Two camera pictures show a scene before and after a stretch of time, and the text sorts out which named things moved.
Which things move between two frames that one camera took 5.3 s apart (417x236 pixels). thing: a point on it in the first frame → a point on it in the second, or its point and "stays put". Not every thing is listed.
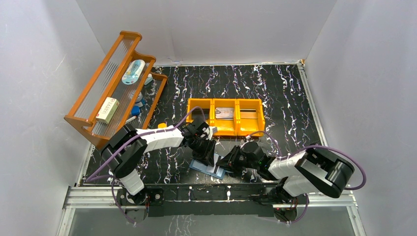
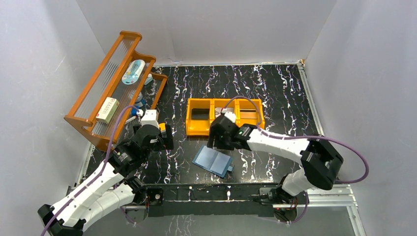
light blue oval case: x=133 y=72 stays put
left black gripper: x=202 y=148 → x=165 y=141
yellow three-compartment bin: x=232 y=117 stays put
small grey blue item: x=149 y=79 stays put
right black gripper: x=232 y=159 → x=214 y=136
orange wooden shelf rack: x=124 y=92 stays put
